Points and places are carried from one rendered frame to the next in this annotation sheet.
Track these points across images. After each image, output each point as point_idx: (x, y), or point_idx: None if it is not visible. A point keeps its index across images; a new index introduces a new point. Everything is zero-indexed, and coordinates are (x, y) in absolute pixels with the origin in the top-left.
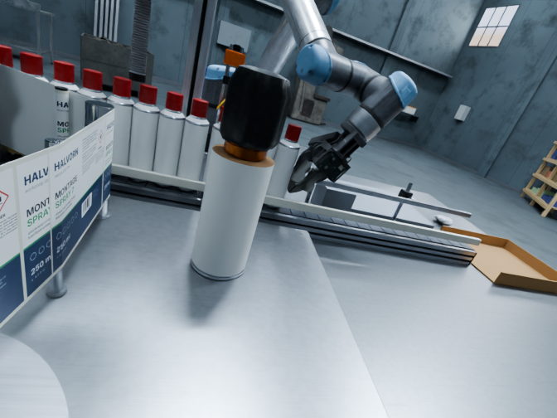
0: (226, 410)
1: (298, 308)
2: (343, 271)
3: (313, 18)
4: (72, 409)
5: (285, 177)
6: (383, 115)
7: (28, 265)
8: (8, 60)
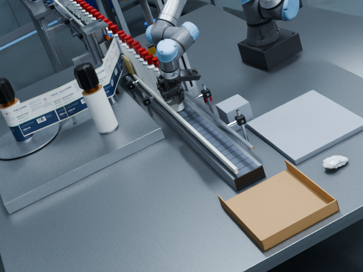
0: (58, 154)
1: (98, 148)
2: (156, 154)
3: (163, 4)
4: (51, 142)
5: None
6: (160, 66)
7: (58, 113)
8: None
